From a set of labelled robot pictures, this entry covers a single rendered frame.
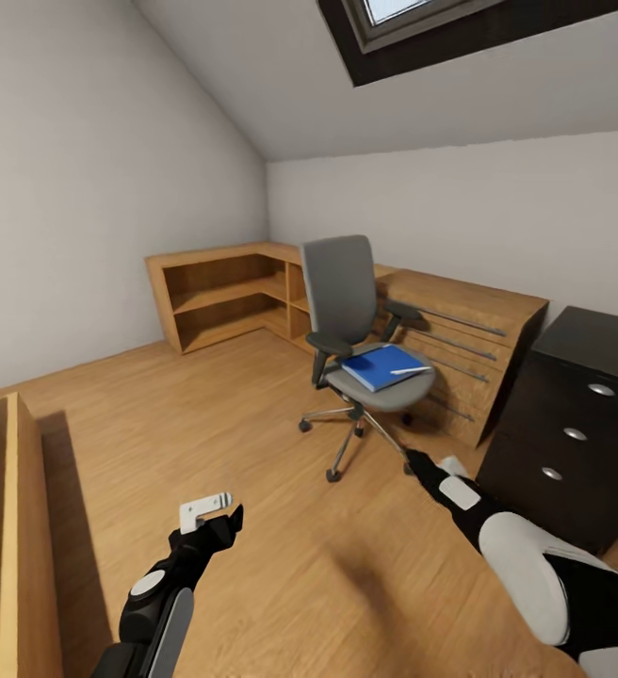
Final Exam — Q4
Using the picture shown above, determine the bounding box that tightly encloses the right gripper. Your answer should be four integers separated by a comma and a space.
406, 446, 444, 497

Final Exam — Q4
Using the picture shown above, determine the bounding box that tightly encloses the swivel chair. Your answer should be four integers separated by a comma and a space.
299, 234, 436, 481

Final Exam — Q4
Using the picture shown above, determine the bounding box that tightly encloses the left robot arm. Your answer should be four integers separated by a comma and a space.
90, 492, 244, 678

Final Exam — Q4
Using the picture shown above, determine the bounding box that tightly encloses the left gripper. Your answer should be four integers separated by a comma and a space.
169, 505, 244, 571

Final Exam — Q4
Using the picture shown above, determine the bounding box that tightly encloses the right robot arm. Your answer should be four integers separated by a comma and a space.
406, 446, 618, 678

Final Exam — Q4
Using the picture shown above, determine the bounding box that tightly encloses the folder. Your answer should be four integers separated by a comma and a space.
341, 344, 426, 392

